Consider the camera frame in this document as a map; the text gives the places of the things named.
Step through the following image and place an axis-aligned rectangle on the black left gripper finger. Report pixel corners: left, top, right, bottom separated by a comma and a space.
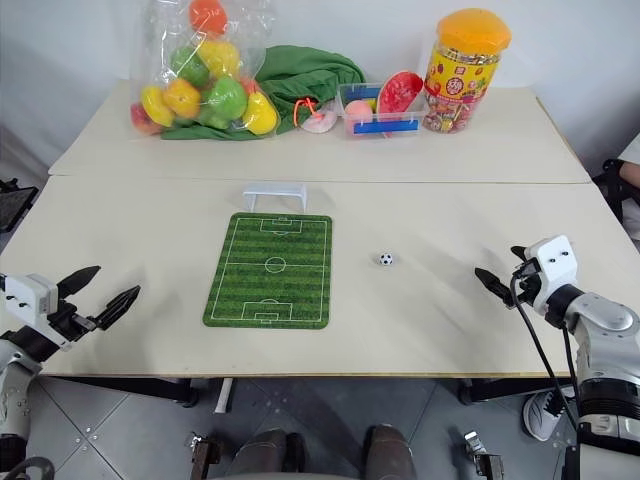
94, 285, 143, 332
55, 265, 103, 302

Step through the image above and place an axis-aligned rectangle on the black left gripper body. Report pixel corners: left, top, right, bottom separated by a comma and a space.
47, 298, 100, 351

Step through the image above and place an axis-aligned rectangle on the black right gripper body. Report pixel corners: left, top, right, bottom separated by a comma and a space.
511, 259, 544, 307

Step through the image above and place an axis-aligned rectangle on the green soccer field mat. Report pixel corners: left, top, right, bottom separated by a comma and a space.
201, 212, 334, 332

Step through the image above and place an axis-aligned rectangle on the black stand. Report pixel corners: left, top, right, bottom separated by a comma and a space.
0, 178, 40, 233

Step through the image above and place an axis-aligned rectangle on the white sneaker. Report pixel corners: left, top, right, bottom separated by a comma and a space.
521, 389, 577, 442

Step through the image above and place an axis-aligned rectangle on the white table leg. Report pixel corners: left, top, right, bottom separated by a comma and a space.
214, 377, 235, 415

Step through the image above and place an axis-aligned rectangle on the red toy fruit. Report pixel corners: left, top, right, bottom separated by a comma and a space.
130, 102, 162, 136

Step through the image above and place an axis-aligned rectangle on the candy jar with orange lid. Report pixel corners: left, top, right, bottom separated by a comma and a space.
421, 10, 513, 135

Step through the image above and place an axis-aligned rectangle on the clear plastic storage box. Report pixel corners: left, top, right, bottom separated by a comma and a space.
336, 81, 427, 140

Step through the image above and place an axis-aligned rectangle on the yellow toy lemon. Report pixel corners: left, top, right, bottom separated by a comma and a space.
140, 85, 177, 127

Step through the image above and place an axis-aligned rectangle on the white miniature goal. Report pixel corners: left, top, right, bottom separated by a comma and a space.
241, 182, 308, 212

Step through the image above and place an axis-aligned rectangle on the dark rounded shape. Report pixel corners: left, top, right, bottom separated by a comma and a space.
361, 423, 418, 480
231, 428, 307, 480

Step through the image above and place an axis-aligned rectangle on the red toy watermelon slice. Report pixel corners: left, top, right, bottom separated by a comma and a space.
375, 70, 426, 137

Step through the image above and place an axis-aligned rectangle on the orange toy fruit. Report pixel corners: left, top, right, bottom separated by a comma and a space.
162, 79, 203, 119

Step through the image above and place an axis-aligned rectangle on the light green toy pepper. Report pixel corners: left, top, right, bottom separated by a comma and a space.
199, 76, 249, 127

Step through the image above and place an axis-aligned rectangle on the yellow toy pear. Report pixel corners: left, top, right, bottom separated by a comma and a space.
241, 91, 279, 136

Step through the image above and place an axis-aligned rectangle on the clear plastic bag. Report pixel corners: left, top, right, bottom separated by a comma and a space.
128, 0, 281, 142

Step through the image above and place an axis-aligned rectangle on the dark green toy pepper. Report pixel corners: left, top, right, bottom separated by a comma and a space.
169, 45, 211, 87

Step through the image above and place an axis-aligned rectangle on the yellow toy pepper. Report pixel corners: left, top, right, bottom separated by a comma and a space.
198, 40, 242, 80

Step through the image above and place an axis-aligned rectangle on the green cloth bag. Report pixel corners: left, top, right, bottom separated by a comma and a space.
159, 45, 367, 142

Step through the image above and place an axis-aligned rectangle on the orange-red toy fruit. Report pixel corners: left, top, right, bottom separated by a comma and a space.
188, 0, 231, 35

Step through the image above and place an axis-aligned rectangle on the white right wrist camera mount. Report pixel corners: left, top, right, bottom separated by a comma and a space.
524, 234, 580, 317

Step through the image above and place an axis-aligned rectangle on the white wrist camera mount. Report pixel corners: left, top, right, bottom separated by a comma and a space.
524, 234, 580, 317
0, 272, 60, 327

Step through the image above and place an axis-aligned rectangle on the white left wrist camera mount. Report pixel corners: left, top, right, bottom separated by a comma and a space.
0, 272, 60, 327

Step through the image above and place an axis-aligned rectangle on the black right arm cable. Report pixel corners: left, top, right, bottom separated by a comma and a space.
509, 272, 587, 432

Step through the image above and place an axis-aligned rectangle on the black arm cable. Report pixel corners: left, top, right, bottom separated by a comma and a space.
0, 456, 56, 480
509, 272, 587, 432

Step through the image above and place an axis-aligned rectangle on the black table leg frame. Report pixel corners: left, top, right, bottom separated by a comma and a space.
42, 376, 200, 407
458, 376, 577, 407

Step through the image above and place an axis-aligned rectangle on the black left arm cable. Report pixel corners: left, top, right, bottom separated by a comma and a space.
0, 456, 56, 480

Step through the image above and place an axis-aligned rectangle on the orange drawstring cord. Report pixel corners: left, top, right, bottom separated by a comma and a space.
293, 97, 319, 127

